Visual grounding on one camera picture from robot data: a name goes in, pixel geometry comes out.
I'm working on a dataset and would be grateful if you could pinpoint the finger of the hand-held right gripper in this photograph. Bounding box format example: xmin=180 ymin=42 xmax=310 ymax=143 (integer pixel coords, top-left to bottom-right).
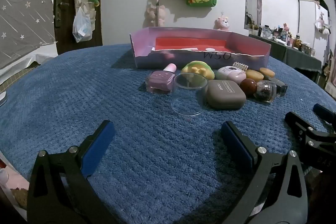
xmin=313 ymin=103 xmax=336 ymax=124
xmin=285 ymin=111 xmax=336 ymax=154

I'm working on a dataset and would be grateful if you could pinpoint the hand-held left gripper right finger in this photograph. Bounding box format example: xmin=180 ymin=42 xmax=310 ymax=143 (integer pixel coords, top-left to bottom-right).
xmin=220 ymin=121 xmax=308 ymax=224

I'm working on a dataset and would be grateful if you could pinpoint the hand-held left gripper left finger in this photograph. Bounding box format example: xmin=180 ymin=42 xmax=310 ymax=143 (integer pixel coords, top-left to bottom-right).
xmin=26 ymin=120 xmax=124 ymax=224

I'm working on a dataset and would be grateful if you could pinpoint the black nail polish bottle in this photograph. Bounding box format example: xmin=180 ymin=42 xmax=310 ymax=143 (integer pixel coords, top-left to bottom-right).
xmin=268 ymin=77 xmax=288 ymax=97

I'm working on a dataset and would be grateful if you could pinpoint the glitter nail polish bottle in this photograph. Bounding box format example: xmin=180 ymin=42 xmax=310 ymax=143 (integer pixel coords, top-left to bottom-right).
xmin=239 ymin=78 xmax=277 ymax=104

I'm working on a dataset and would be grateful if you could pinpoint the grey eyeshadow case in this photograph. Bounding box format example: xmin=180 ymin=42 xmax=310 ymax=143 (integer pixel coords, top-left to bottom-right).
xmin=206 ymin=80 xmax=247 ymax=110

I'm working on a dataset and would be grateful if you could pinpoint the amber round disc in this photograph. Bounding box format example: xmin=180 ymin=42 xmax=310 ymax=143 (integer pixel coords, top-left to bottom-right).
xmin=245 ymin=69 xmax=264 ymax=81
xmin=259 ymin=67 xmax=276 ymax=79

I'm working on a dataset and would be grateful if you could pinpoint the clear plastic cap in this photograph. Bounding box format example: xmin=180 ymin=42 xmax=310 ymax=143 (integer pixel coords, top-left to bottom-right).
xmin=171 ymin=73 xmax=209 ymax=117

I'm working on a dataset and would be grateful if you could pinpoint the pink round case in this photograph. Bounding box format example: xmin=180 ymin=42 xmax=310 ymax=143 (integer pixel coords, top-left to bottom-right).
xmin=217 ymin=66 xmax=247 ymax=84

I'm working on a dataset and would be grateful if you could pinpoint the gold studded cap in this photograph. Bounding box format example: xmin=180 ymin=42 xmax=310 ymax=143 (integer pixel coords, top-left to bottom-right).
xmin=233 ymin=62 xmax=249 ymax=72

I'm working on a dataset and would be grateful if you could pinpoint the green yellow toy figure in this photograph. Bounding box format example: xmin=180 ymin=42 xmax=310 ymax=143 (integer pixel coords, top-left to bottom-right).
xmin=181 ymin=60 xmax=211 ymax=81

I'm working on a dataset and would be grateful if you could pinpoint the purple nail polish bottle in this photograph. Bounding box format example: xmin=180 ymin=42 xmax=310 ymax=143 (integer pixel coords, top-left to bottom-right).
xmin=145 ymin=63 xmax=177 ymax=94

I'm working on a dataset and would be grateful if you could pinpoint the pink cardboard box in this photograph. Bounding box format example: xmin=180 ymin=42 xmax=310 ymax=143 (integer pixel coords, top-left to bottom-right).
xmin=129 ymin=27 xmax=271 ymax=69

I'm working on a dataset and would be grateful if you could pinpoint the dark cloth covered table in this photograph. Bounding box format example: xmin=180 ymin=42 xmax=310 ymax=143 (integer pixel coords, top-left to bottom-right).
xmin=249 ymin=34 xmax=323 ymax=80

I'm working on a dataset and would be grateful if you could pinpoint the blue blanket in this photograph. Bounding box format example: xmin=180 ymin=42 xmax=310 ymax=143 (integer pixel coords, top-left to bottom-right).
xmin=0 ymin=43 xmax=336 ymax=224

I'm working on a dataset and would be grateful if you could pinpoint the white wardrobe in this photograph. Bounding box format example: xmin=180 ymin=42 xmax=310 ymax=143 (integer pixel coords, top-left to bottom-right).
xmin=298 ymin=0 xmax=330 ymax=67

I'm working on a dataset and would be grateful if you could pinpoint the group of cosmetic bottles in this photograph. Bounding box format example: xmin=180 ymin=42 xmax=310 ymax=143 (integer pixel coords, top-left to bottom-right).
xmin=245 ymin=22 xmax=319 ymax=56

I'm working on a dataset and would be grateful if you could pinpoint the white pink plush toy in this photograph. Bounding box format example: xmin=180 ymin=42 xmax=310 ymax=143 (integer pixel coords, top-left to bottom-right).
xmin=315 ymin=13 xmax=332 ymax=35

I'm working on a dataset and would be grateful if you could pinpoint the green cutting mat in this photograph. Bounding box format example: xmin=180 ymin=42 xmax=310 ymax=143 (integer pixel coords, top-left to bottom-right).
xmin=0 ymin=65 xmax=34 ymax=94

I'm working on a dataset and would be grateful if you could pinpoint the dark wooden door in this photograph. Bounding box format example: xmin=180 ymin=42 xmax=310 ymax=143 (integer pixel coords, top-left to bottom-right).
xmin=54 ymin=0 xmax=104 ymax=55

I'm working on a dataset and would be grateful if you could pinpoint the clear plastic bag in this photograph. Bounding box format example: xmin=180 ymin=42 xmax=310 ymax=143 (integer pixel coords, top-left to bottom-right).
xmin=72 ymin=7 xmax=93 ymax=43

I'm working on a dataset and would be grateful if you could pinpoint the pink cow plush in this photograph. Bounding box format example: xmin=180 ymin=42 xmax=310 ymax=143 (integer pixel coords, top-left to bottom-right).
xmin=215 ymin=13 xmax=231 ymax=31

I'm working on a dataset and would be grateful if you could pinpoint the pink pig plush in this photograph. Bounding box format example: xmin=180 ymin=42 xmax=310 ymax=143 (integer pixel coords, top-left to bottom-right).
xmin=145 ymin=5 xmax=168 ymax=28

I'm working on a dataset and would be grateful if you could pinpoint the grey star print curtain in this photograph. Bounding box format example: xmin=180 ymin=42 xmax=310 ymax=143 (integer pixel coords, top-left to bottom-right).
xmin=0 ymin=0 xmax=62 ymax=69

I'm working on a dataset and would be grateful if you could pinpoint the metal door handle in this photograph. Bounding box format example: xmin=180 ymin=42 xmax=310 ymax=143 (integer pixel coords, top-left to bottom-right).
xmin=53 ymin=0 xmax=70 ymax=28

